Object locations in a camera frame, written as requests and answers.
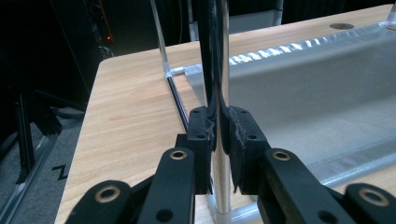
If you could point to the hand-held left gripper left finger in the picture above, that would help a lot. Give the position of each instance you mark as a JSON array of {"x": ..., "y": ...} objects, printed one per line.
[{"x": 199, "y": 140}]

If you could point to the metal floor rail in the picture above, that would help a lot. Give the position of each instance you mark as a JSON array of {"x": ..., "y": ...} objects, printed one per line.
[{"x": 18, "y": 189}]

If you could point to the dark computer tower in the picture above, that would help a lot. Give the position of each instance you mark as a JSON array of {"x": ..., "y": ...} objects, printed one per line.
[{"x": 102, "y": 37}]

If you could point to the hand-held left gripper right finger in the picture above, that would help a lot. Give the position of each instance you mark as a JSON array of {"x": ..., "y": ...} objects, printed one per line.
[{"x": 246, "y": 146}]

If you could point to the two-tier metal rack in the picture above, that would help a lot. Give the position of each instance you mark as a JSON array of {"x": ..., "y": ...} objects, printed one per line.
[{"x": 311, "y": 93}]

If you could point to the black metal stand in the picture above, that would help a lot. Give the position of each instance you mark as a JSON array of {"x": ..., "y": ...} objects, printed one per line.
[{"x": 26, "y": 140}]

